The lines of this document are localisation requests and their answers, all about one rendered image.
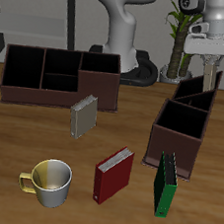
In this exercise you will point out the pot plant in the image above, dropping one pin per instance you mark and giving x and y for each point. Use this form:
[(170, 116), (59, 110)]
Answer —
[(176, 55)]

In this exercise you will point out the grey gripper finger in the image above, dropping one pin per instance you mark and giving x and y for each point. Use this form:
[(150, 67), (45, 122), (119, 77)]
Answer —
[(205, 59), (217, 60)]

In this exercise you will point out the black vertical post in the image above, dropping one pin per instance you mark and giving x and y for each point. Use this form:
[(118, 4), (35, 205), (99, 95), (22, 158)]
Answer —
[(71, 13)]

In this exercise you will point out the yellow book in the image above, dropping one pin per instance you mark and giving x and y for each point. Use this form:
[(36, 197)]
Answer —
[(209, 78), (85, 119)]

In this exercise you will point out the dark brown desk caddy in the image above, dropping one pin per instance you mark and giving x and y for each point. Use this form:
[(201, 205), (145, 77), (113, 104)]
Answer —
[(97, 89), (174, 148)]

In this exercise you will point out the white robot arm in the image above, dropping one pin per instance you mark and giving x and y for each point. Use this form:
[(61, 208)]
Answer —
[(123, 26)]

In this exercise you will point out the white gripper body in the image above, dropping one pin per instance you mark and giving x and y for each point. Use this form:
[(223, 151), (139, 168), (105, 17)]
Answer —
[(215, 44)]

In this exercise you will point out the red book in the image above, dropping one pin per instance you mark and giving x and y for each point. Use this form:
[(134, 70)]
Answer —
[(114, 180)]

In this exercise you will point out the white and yellow mug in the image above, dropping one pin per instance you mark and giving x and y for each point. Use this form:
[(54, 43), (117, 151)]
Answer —
[(53, 189)]

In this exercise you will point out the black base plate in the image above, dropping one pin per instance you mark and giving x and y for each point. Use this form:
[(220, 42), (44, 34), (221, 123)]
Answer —
[(145, 75)]

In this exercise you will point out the green book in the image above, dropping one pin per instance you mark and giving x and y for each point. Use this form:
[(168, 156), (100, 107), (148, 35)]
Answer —
[(166, 198)]

